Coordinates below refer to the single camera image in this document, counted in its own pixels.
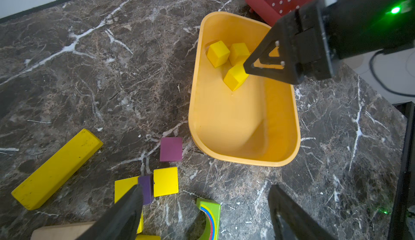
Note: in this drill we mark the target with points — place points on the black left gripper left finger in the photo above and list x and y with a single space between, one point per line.
121 221

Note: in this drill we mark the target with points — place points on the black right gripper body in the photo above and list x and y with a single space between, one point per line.
294 48

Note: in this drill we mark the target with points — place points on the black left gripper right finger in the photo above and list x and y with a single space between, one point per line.
290 221

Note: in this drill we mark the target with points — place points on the yellow cube block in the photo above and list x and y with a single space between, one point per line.
165 182
147 237
238 53
235 77
218 54

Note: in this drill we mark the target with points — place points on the small purple block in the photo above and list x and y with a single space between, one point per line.
146 183

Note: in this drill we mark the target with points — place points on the natural wood rectangular block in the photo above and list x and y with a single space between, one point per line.
62 232

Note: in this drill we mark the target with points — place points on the purple cube block far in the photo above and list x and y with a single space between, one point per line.
171 149

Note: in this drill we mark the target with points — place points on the green rainbow arch block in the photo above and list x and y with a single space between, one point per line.
212 210

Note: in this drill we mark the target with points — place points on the long yellow block far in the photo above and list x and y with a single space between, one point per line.
50 176

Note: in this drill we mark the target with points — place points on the yellow plastic tray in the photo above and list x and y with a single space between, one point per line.
257 124

